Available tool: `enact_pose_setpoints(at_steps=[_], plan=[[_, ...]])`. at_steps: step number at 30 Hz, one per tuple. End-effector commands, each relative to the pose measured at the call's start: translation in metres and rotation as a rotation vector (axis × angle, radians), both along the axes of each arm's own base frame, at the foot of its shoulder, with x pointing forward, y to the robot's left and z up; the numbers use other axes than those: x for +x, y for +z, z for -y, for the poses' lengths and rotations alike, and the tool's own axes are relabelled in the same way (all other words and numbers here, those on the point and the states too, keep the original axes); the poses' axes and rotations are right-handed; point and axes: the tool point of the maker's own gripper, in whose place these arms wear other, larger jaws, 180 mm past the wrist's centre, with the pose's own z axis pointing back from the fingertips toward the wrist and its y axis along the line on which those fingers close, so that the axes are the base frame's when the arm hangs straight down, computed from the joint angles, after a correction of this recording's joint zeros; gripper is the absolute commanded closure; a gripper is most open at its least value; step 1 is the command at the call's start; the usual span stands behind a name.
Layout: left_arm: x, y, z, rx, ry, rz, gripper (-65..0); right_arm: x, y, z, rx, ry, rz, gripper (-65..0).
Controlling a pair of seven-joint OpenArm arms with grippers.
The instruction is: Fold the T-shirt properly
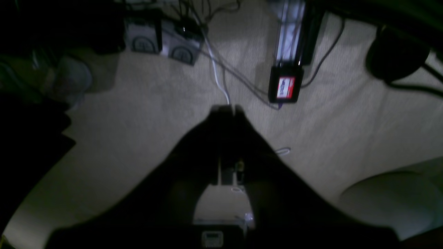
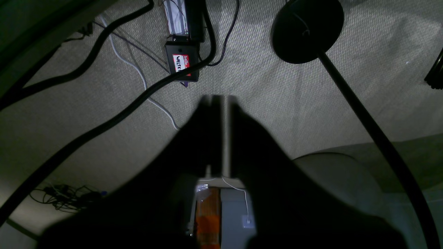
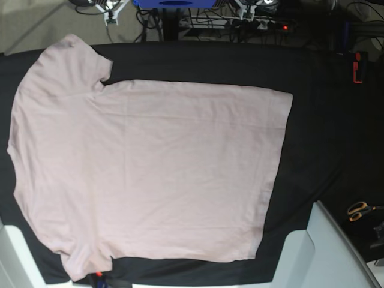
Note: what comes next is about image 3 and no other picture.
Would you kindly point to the orange handled scissors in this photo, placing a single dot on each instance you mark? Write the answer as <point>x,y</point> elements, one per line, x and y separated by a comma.
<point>360,209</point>

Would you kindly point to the red black clamp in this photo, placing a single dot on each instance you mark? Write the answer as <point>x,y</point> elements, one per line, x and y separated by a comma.
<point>97,280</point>
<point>359,67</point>

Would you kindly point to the white chair right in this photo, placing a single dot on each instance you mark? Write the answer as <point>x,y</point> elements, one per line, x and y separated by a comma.
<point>321,256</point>

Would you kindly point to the black stand pole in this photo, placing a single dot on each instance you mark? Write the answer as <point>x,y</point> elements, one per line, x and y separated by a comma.
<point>170,20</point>

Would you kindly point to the white chair left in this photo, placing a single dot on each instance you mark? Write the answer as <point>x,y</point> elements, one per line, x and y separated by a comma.
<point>18,268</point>

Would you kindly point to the white chair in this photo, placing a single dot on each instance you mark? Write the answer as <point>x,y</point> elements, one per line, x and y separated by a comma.
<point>321,256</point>
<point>18,268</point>

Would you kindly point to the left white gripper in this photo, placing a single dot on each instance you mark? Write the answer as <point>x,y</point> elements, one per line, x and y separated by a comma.
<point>244,10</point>

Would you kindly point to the blue box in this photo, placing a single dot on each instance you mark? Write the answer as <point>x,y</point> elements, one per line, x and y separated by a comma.
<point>149,4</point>

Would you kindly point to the pink T-shirt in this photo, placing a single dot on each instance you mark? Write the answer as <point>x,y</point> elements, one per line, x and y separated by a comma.
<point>141,168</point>

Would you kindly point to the red black clamp right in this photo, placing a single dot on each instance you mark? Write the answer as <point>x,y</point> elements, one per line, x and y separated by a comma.
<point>359,67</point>

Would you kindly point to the red black clamp bottom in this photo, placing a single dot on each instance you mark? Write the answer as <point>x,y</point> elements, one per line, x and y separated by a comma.
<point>97,280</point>

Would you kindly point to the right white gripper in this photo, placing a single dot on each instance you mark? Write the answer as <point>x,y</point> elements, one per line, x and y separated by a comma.
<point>111,9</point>

